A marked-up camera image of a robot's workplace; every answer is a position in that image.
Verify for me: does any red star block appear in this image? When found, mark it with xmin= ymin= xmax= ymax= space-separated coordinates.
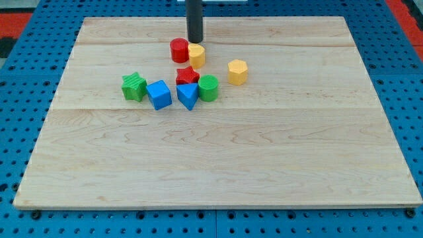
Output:
xmin=175 ymin=66 xmax=200 ymax=85

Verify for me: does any yellow hexagon block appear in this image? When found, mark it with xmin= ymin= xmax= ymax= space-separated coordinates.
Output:
xmin=227 ymin=59 xmax=248 ymax=86

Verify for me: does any wooden board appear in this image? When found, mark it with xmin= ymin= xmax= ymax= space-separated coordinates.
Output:
xmin=13 ymin=17 xmax=422 ymax=210

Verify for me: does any yellow heart block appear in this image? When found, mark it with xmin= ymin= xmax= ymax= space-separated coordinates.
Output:
xmin=188 ymin=43 xmax=206 ymax=69

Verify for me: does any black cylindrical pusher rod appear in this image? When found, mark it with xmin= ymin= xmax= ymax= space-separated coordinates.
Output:
xmin=185 ymin=0 xmax=204 ymax=44

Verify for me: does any red cylinder block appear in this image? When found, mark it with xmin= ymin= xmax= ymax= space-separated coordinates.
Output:
xmin=170 ymin=38 xmax=189 ymax=63

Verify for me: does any blue cube block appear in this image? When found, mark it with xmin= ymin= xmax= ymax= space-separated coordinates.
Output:
xmin=146 ymin=80 xmax=173 ymax=110

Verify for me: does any green star block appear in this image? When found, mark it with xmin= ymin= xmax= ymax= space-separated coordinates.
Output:
xmin=121 ymin=72 xmax=147 ymax=102

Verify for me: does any green cylinder block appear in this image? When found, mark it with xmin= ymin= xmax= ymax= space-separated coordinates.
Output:
xmin=198 ymin=75 xmax=219 ymax=102

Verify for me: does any blue triangle block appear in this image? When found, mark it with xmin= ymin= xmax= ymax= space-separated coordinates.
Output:
xmin=176 ymin=83 xmax=198 ymax=110

